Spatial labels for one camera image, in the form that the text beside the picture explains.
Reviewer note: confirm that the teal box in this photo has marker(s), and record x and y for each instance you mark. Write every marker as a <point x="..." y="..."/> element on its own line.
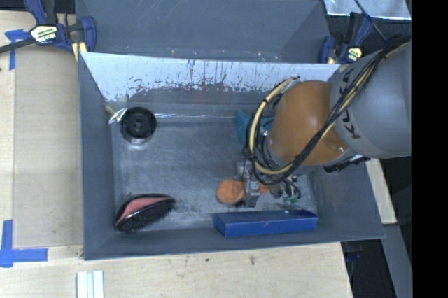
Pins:
<point x="242" y="125"/>

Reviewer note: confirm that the grey metal bin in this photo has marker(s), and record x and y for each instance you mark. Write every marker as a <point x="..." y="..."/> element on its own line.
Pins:
<point x="196" y="163"/>

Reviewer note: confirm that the small clear plastic thing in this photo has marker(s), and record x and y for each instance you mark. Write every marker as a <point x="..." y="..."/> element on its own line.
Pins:
<point x="116" y="115"/>

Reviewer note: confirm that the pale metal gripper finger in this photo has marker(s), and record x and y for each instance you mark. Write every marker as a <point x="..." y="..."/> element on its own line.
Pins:
<point x="254" y="192"/>

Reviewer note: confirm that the pale wood flat board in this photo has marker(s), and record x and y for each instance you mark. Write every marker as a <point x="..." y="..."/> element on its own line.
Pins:
<point x="45" y="149"/>

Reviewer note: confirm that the orange soft ball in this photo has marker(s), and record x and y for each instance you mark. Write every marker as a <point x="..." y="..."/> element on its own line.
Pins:
<point x="229" y="191"/>

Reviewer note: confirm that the blue flat block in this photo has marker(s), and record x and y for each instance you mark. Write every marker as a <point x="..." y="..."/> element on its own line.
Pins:
<point x="266" y="223"/>

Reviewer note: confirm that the black and pink hairbrush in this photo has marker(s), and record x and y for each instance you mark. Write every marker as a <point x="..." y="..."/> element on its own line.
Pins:
<point x="145" y="214"/>

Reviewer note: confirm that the black round cap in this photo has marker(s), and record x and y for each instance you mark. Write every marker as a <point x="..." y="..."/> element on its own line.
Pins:
<point x="138" y="123"/>

